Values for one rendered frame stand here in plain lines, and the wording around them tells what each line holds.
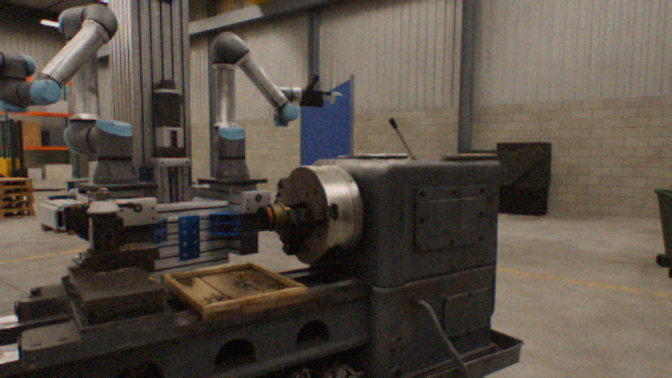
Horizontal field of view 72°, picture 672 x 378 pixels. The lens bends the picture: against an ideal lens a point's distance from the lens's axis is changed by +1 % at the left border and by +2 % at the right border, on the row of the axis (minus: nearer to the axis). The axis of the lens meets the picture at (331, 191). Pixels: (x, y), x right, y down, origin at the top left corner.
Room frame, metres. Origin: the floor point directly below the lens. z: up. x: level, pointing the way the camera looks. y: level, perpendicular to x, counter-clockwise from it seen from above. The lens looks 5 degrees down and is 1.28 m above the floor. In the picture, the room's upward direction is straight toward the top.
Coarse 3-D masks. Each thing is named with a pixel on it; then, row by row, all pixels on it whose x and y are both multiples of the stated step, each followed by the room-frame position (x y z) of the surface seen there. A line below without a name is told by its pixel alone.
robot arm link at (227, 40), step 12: (228, 36) 2.05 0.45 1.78; (216, 48) 2.07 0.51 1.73; (228, 48) 2.03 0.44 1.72; (240, 48) 2.03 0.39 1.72; (240, 60) 2.04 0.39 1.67; (252, 60) 2.07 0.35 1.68; (252, 72) 2.06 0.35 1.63; (264, 72) 2.09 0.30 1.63; (264, 84) 2.08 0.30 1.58; (264, 96) 2.12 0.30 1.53; (276, 96) 2.10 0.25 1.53; (276, 108) 2.13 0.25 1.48; (288, 108) 2.11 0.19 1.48; (288, 120) 2.13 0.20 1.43
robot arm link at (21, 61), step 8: (8, 56) 1.48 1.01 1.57; (16, 56) 1.51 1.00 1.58; (24, 56) 1.54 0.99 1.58; (8, 64) 1.48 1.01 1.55; (16, 64) 1.50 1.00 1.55; (24, 64) 1.53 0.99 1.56; (32, 64) 1.55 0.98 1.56; (0, 72) 1.48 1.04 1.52; (8, 72) 1.49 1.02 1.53; (16, 72) 1.50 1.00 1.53; (24, 72) 1.53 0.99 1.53; (32, 72) 1.56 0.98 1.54
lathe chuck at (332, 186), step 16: (304, 176) 1.45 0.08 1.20; (320, 176) 1.39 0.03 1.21; (336, 176) 1.42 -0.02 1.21; (304, 192) 1.45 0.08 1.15; (320, 192) 1.38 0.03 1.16; (336, 192) 1.37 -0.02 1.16; (336, 208) 1.36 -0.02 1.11; (352, 208) 1.38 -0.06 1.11; (320, 224) 1.37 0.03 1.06; (336, 224) 1.35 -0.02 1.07; (352, 224) 1.38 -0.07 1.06; (304, 240) 1.45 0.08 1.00; (320, 240) 1.37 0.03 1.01; (336, 240) 1.36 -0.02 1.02; (304, 256) 1.45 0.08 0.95; (320, 256) 1.38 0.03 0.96; (336, 256) 1.42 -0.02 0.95
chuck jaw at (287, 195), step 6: (282, 180) 1.49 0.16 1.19; (288, 180) 1.51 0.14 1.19; (282, 186) 1.49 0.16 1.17; (288, 186) 1.49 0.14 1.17; (294, 186) 1.50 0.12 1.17; (282, 192) 1.46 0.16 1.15; (288, 192) 1.47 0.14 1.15; (294, 192) 1.48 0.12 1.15; (276, 198) 1.44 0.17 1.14; (282, 198) 1.44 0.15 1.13; (288, 198) 1.46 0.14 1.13; (294, 198) 1.47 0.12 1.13; (288, 204) 1.44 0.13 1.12; (294, 204) 1.45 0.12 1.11; (300, 204) 1.47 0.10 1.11; (306, 204) 1.49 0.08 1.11
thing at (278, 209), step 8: (264, 208) 1.37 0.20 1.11; (272, 208) 1.38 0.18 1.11; (280, 208) 1.38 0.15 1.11; (288, 208) 1.41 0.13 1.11; (264, 216) 1.41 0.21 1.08; (272, 216) 1.36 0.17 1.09; (280, 216) 1.37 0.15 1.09; (264, 224) 1.40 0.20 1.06; (272, 224) 1.36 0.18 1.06; (280, 224) 1.37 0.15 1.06; (288, 224) 1.41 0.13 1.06
